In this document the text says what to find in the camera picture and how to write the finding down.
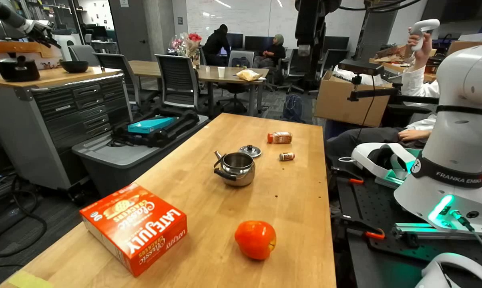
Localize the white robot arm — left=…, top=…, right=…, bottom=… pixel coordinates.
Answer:
left=395, top=44, right=482, bottom=235

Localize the spice bottle orange cap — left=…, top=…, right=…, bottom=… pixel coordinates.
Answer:
left=266, top=131, right=294, bottom=144

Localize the black bowl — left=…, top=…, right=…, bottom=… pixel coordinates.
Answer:
left=61, top=60, right=89, bottom=73

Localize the black pot on cabinet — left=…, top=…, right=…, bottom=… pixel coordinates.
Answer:
left=0, top=56, right=41, bottom=81

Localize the small yellow grey tube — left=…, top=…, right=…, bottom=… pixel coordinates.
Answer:
left=279, top=152, right=295, bottom=161

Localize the orange handled clamp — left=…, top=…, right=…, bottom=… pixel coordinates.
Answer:
left=340, top=214, right=387, bottom=241

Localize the orange cracker box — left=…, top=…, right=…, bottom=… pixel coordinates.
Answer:
left=81, top=184, right=188, bottom=276

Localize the grey storage bin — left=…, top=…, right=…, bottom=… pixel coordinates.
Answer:
left=73, top=115, right=209, bottom=193

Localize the orange tomato toy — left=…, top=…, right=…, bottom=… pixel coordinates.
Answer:
left=234, top=220, right=278, bottom=260

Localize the silver metal kettle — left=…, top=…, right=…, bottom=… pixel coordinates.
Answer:
left=214, top=152, right=257, bottom=187

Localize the cardboard box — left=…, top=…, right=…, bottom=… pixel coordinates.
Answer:
left=314, top=76, right=390, bottom=128

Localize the teal case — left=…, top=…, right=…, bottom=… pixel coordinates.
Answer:
left=127, top=116, right=177, bottom=134

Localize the seated person background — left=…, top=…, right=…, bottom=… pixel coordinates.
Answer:
left=204, top=24, right=230, bottom=65

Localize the grey office chair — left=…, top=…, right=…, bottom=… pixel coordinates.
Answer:
left=158, top=54, right=199, bottom=108

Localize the grey drawer cabinet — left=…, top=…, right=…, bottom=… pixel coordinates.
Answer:
left=0, top=67, right=132, bottom=190

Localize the silver kettle lid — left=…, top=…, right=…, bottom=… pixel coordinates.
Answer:
left=241, top=144, right=263, bottom=158

